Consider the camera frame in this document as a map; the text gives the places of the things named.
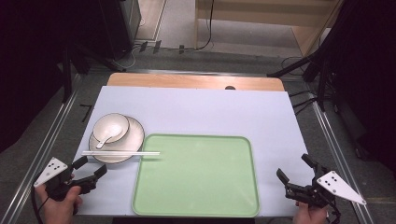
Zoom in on black floor cables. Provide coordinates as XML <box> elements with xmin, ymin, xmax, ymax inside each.
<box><xmin>289</xmin><ymin>89</ymin><xmax>319</xmax><ymax>117</ymax></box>

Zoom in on white chopstick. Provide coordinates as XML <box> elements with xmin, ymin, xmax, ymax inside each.
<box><xmin>81</xmin><ymin>150</ymin><xmax>161</xmax><ymax>155</ymax></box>
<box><xmin>81</xmin><ymin>152</ymin><xmax>161</xmax><ymax>157</ymax></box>

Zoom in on wooden table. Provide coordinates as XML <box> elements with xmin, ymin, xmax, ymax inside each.
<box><xmin>106</xmin><ymin>72</ymin><xmax>286</xmax><ymax>92</ymax></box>

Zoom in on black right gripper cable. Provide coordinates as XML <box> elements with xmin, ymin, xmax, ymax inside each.
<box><xmin>326</xmin><ymin>199</ymin><xmax>342</xmax><ymax>224</ymax></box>

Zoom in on white plate with dark rim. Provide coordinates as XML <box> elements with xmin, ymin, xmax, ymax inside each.
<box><xmin>88</xmin><ymin>116</ymin><xmax>146</xmax><ymax>164</ymax></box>

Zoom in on black hanging cable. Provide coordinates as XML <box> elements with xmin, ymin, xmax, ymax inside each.
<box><xmin>195</xmin><ymin>0</ymin><xmax>216</xmax><ymax>51</ymax></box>

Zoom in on green plastic tray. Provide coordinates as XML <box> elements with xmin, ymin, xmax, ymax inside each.
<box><xmin>131</xmin><ymin>133</ymin><xmax>261</xmax><ymax>218</ymax></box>

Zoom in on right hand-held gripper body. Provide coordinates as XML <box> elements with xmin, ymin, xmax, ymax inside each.
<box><xmin>284</xmin><ymin>168</ymin><xmax>368</xmax><ymax>209</ymax></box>

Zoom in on person's right hand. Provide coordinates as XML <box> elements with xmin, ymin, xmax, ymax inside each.
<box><xmin>292</xmin><ymin>200</ymin><xmax>330</xmax><ymax>224</ymax></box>

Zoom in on black tripod stand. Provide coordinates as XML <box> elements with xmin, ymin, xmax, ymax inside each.
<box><xmin>266</xmin><ymin>46</ymin><xmax>332</xmax><ymax>113</ymax></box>

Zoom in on black metal stand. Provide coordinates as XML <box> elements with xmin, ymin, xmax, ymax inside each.
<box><xmin>61</xmin><ymin>43</ymin><xmax>120</xmax><ymax>105</ymax></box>

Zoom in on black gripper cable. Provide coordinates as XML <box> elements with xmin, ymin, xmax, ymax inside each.
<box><xmin>30</xmin><ymin>186</ymin><xmax>51</xmax><ymax>224</ymax></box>
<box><xmin>326</xmin><ymin>199</ymin><xmax>342</xmax><ymax>224</ymax></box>

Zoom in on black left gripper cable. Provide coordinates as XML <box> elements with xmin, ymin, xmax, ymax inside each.
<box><xmin>30</xmin><ymin>186</ymin><xmax>51</xmax><ymax>224</ymax></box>

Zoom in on white table cover board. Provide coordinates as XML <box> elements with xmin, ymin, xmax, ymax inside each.
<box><xmin>74</xmin><ymin>85</ymin><xmax>316</xmax><ymax>217</ymax></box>

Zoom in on metal floor rail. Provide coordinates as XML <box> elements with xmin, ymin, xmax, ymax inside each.
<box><xmin>0</xmin><ymin>90</ymin><xmax>79</xmax><ymax>224</ymax></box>
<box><xmin>312</xmin><ymin>101</ymin><xmax>375</xmax><ymax>224</ymax></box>
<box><xmin>88</xmin><ymin>68</ymin><xmax>304</xmax><ymax>78</ymax></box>

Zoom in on black computer case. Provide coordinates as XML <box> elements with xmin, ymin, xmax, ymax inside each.
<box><xmin>98</xmin><ymin>0</ymin><xmax>142</xmax><ymax>61</ymax></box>

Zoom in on white bowl with dark rim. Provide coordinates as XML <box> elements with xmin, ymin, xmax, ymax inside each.
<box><xmin>92</xmin><ymin>112</ymin><xmax>131</xmax><ymax>145</ymax></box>

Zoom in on person's left hand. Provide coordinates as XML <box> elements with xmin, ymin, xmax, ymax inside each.
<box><xmin>35</xmin><ymin>175</ymin><xmax>84</xmax><ymax>224</ymax></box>

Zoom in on white floor cable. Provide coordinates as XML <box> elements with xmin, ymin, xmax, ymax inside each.
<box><xmin>112</xmin><ymin>43</ymin><xmax>142</xmax><ymax>70</ymax></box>

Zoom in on black curtain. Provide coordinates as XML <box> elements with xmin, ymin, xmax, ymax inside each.
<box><xmin>0</xmin><ymin>0</ymin><xmax>108</xmax><ymax>154</ymax></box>
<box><xmin>307</xmin><ymin>0</ymin><xmax>396</xmax><ymax>172</ymax></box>

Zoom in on white ceramic spoon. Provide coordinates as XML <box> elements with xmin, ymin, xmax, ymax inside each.
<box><xmin>95</xmin><ymin>123</ymin><xmax>123</xmax><ymax>150</ymax></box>

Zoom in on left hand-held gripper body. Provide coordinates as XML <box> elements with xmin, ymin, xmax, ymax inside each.
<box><xmin>33</xmin><ymin>157</ymin><xmax>98</xmax><ymax>202</ymax></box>

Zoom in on light wooden shelf unit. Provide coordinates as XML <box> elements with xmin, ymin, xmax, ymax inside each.
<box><xmin>193</xmin><ymin>0</ymin><xmax>345</xmax><ymax>58</ymax></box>

